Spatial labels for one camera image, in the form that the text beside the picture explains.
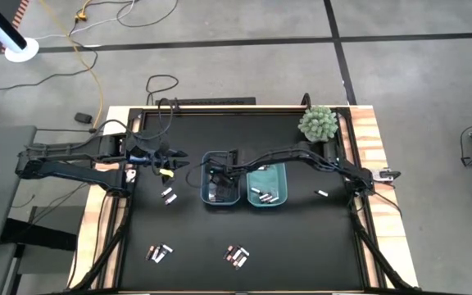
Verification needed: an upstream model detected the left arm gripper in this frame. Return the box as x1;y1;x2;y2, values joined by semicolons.
125;141;191;170

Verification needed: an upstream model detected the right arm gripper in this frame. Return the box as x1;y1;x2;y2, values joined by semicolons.
201;149;241;197

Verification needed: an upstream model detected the blue plastic bin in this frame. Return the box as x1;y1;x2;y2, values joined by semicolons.
200;150;242;206

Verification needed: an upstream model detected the teal plastic bin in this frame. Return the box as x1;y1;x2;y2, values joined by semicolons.
245;161;289;208

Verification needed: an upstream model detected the silver arm base device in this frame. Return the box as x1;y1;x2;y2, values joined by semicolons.
373;166;402;182

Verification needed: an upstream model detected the black bar on floor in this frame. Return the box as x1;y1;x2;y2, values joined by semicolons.
155;97;256;107

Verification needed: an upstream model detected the green succulent in white pot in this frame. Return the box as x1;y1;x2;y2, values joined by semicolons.
297;105;339;143

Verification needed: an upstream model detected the grey desk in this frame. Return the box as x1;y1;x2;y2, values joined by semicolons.
0;125;37;252

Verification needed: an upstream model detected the light stand with white base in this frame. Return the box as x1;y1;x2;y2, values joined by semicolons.
0;0;40;64

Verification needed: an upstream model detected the orange striped mat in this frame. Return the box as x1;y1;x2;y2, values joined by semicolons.
0;0;30;53

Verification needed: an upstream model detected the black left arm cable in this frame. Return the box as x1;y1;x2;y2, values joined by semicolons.
96;97;176;143

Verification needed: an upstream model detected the black looped floor cable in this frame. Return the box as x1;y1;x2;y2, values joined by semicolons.
144;75;179;107

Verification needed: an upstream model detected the grey floor cable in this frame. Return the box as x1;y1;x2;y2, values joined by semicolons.
33;0;134;42

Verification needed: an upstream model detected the yellow floor cable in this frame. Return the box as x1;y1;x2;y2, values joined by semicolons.
39;0;105;132

